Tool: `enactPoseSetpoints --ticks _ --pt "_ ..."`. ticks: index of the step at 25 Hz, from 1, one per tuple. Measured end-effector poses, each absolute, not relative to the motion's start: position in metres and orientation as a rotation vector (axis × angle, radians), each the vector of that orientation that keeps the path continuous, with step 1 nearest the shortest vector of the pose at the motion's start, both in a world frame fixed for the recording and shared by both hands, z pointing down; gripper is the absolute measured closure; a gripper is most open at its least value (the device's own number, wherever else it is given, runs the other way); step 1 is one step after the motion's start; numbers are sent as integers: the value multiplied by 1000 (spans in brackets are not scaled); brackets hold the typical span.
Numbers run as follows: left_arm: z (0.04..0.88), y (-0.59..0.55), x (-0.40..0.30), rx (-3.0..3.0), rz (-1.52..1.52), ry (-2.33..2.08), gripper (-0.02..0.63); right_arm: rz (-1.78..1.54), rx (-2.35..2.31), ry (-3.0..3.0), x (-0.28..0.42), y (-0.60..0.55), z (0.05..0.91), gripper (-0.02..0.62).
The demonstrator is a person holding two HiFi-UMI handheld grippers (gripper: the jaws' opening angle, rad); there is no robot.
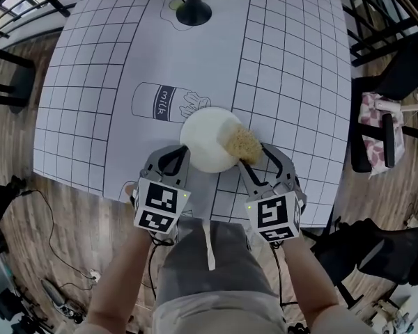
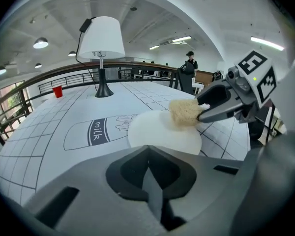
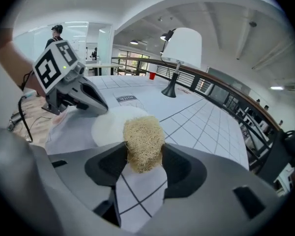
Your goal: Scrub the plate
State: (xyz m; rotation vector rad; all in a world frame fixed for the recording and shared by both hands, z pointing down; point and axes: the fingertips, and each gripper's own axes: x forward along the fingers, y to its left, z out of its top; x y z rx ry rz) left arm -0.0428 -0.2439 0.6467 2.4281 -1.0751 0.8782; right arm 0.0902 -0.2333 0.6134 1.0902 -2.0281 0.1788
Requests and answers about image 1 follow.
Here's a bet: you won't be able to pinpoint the person's right forearm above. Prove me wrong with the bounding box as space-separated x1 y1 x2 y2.
281 237 341 324

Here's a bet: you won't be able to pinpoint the black office chair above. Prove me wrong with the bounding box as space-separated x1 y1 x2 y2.
350 40 418 173
309 216 418 308

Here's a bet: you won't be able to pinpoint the white grid-print tablecloth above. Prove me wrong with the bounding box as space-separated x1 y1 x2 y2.
33 0 353 229

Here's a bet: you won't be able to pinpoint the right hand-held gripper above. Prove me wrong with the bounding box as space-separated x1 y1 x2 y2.
236 143 307 245

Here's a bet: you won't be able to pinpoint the person's left forearm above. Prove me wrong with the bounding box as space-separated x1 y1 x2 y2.
86 226 154 326

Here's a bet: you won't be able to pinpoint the pink patterned cloth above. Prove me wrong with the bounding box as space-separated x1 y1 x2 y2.
357 92 405 180

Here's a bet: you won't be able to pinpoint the person's grey trousers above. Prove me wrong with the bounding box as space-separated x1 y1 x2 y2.
155 217 281 305

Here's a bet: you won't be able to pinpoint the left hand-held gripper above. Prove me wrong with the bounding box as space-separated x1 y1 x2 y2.
130 143 193 237

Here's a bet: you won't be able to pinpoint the white plate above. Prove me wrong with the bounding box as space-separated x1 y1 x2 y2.
179 106 245 173

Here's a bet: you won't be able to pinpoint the black floor cable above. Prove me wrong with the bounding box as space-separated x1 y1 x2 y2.
20 189 95 281

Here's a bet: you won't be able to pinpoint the beige sponge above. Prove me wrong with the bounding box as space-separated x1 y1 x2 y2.
219 125 264 165

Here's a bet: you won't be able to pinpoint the white shade table lamp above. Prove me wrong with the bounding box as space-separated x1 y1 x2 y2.
141 0 250 26

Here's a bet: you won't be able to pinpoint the person's light shirt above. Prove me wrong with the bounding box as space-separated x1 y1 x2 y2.
79 292 356 334

